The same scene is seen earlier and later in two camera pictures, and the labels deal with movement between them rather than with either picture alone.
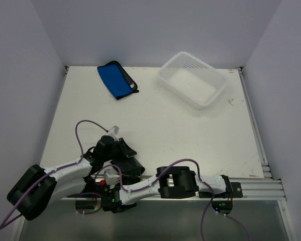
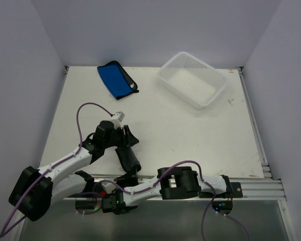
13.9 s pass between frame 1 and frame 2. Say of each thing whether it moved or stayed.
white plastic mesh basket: stayed
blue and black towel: stayed
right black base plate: stayed
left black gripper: moved
